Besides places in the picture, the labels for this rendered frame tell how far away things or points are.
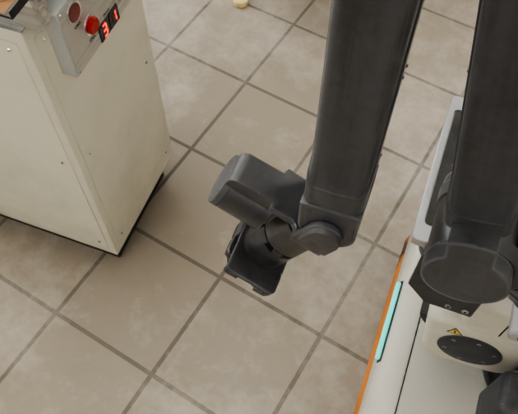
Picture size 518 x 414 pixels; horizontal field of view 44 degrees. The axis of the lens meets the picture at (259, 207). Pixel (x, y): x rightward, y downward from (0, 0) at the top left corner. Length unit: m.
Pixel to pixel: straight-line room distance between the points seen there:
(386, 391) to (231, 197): 0.75
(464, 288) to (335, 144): 0.18
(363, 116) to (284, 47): 1.67
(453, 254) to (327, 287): 1.13
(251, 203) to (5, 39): 0.57
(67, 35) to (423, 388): 0.91
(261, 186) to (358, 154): 0.14
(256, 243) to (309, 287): 0.96
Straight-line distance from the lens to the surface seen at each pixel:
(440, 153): 0.90
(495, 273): 0.56
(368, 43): 0.42
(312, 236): 0.59
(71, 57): 1.11
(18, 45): 1.07
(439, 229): 0.58
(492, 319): 1.00
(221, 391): 1.57
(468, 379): 1.35
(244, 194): 0.63
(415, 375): 1.32
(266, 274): 0.74
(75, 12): 1.09
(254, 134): 1.90
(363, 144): 0.50
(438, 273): 0.58
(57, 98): 1.17
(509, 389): 1.10
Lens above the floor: 1.52
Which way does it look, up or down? 60 degrees down
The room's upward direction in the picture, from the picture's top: straight up
